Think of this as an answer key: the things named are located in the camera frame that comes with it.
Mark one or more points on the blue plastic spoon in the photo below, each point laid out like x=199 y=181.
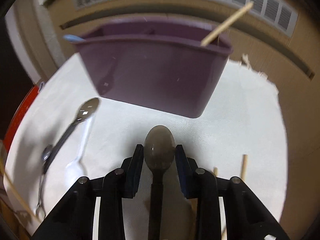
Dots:
x=73 y=38

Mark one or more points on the white plastic spoon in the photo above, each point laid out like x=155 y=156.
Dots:
x=75 y=169

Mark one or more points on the dark black handled spoon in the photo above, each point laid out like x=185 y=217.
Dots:
x=159 y=153

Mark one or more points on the purple plastic utensil holder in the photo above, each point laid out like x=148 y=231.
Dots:
x=155 y=62

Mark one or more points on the small metal spoon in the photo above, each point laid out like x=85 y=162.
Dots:
x=40 y=211

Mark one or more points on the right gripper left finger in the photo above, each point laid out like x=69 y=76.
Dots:
x=73 y=216

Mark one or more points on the white table cloth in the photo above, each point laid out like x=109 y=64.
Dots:
x=243 y=116

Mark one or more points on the long wooden chopstick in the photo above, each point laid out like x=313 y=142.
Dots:
x=16 y=193

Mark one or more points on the black handled metal spoon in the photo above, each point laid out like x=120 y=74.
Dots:
x=86 y=110

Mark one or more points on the wooden spoon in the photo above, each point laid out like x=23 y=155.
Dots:
x=193 y=203

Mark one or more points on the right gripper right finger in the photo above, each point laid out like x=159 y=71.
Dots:
x=246 y=216

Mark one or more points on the wooden chopstick in holder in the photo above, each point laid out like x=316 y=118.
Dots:
x=226 y=24

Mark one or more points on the red object at left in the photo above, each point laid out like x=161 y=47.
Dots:
x=19 y=115

